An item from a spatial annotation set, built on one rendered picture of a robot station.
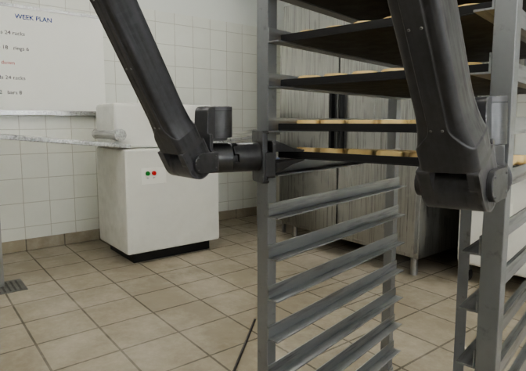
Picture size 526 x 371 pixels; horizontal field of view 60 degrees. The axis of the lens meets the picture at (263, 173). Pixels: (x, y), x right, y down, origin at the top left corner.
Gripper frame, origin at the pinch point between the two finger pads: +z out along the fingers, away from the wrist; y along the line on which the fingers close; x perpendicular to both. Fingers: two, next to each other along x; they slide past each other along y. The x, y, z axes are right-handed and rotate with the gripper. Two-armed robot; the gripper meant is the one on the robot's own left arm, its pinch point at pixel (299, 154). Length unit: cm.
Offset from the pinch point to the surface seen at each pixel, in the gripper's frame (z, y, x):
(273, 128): -4.1, 5.3, 4.0
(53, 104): -75, 21, 334
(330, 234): 15.4, -21.7, 15.2
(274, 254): -4.1, -21.7, 4.1
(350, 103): 136, 18, 215
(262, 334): -6.8, -39.6, 4.5
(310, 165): 7.5, -3.5, 10.6
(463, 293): 59, -43, 16
